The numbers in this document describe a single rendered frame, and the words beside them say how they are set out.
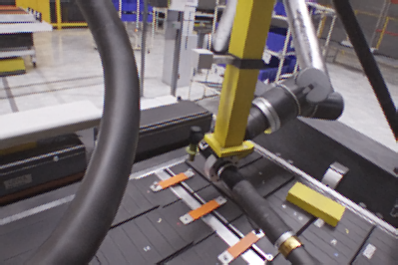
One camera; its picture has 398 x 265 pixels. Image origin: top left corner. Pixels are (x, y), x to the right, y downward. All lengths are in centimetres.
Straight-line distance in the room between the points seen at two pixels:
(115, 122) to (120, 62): 5
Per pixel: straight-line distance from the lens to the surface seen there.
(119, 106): 20
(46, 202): 78
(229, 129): 55
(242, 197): 55
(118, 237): 65
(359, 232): 86
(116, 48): 22
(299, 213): 81
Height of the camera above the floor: 151
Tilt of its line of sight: 28 degrees down
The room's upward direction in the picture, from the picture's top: 9 degrees clockwise
